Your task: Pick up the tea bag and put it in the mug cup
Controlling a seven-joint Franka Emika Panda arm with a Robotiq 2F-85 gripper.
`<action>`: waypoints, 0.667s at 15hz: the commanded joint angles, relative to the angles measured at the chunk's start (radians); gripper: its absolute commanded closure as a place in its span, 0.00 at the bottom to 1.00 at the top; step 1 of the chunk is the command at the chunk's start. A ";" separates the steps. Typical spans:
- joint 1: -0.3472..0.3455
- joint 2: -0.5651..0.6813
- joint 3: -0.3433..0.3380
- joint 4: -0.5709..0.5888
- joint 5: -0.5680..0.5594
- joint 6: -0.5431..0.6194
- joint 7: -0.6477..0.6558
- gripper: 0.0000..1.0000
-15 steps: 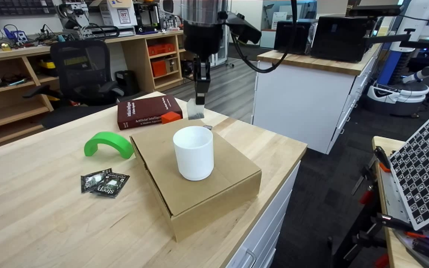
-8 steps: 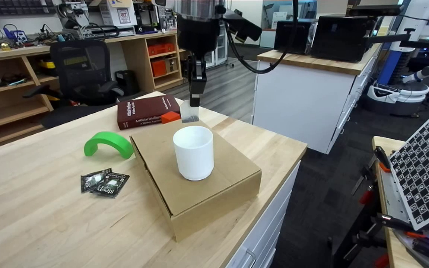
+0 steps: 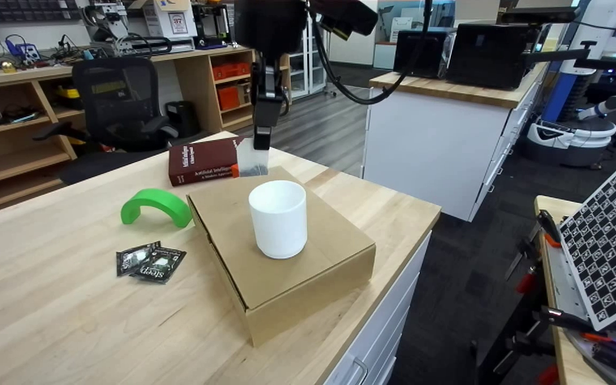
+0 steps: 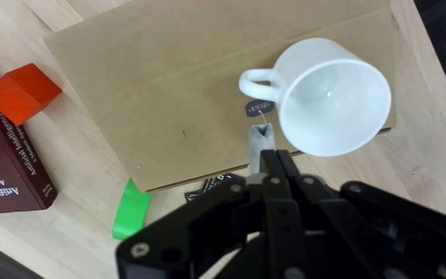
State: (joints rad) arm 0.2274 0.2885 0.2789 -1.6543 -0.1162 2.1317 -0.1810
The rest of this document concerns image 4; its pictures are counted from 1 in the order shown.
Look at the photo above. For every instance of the orange wooden block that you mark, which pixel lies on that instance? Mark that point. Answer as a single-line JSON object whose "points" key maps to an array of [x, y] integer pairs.
{"points": [[21, 93]]}

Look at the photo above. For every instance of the flat brown cardboard box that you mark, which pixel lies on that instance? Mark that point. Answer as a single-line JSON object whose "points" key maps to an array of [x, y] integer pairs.
{"points": [[176, 89]]}

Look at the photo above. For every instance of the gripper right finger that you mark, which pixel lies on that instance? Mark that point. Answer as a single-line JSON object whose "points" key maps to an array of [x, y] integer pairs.
{"points": [[381, 224]]}

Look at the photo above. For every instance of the green tape roll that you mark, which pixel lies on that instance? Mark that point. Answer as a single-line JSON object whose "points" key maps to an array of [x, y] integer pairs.
{"points": [[132, 209]]}

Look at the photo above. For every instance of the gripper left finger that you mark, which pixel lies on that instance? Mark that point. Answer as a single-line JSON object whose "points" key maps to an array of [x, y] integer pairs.
{"points": [[207, 224]]}

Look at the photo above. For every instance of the black tea bag wrapper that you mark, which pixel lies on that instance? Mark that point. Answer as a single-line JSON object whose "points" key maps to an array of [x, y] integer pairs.
{"points": [[213, 184]]}

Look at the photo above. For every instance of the white mug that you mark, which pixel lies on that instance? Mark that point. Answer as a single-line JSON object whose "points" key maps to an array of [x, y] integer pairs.
{"points": [[335, 112]]}

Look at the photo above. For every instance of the grey tea bag with tag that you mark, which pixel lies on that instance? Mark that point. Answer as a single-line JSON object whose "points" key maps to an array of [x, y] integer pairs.
{"points": [[258, 141]]}

